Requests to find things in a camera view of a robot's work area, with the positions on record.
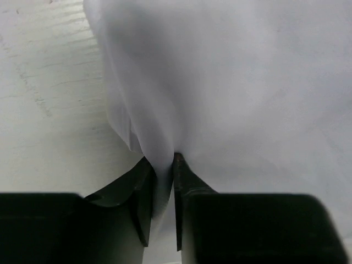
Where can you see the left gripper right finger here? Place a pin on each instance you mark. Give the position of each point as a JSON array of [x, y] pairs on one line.
[[185, 183]]

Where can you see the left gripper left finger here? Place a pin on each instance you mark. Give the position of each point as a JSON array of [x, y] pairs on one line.
[[135, 189]]

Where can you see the white t shirt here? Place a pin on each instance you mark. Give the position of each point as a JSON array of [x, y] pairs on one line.
[[256, 95]]

